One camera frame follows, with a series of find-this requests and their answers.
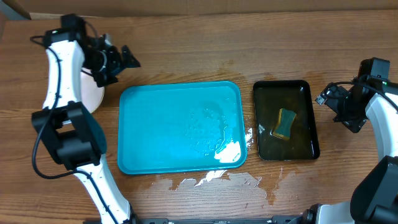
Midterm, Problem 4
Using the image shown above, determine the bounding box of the white plate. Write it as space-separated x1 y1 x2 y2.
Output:
81 72 105 113

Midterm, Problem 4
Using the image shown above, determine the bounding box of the green yellow sponge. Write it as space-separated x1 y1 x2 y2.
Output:
272 108 297 141

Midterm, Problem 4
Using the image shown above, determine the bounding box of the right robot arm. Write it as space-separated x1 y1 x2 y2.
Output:
291 57 397 224

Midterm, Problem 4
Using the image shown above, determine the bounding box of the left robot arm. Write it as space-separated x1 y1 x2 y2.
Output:
30 14 141 223

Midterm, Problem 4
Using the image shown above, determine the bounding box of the teal plastic tray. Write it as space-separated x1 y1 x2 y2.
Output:
117 81 248 175

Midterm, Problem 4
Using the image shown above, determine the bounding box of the black water tray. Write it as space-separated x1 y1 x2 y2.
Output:
253 80 320 161

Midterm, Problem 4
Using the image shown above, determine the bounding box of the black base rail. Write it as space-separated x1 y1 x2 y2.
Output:
124 215 303 224

